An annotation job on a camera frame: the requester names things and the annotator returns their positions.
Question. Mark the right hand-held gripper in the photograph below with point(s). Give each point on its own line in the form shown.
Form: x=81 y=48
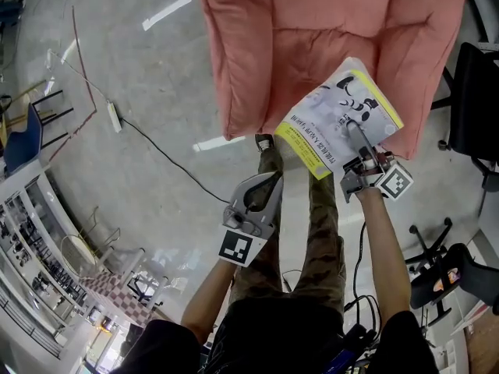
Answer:
x=394 y=181

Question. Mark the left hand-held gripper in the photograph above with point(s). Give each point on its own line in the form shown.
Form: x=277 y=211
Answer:
x=236 y=248

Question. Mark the grey and yellow book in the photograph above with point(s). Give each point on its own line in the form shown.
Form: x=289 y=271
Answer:
x=323 y=119

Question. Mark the pink cushioned armchair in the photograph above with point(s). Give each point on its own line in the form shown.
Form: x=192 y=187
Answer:
x=292 y=33

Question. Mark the person's left forearm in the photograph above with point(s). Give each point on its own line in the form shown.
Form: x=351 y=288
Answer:
x=210 y=294

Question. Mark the person's right forearm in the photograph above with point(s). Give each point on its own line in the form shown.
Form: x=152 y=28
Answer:
x=384 y=255

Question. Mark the person's left shoe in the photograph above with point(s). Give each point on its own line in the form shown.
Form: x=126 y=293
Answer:
x=264 y=143

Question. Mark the person's camouflage trousers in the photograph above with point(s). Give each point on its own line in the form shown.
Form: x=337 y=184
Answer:
x=319 y=248

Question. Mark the person's black shirt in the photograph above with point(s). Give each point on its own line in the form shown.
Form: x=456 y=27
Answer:
x=273 y=345

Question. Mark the white power strip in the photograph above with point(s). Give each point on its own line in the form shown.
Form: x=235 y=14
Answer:
x=114 y=117

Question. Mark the pink and orange toy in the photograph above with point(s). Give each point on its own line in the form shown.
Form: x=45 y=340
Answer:
x=446 y=281

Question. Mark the pink checkered tablecloth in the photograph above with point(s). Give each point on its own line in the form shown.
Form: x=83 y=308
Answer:
x=117 y=298

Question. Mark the black mesh office chair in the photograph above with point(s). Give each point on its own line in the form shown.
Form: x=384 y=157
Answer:
x=464 y=271

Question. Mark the white glass cabinet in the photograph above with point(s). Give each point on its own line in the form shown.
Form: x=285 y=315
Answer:
x=35 y=248

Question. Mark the blue chair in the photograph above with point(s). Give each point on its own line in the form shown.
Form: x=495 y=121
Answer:
x=23 y=142

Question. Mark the white table frame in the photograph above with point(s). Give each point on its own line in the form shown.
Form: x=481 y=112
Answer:
x=128 y=259

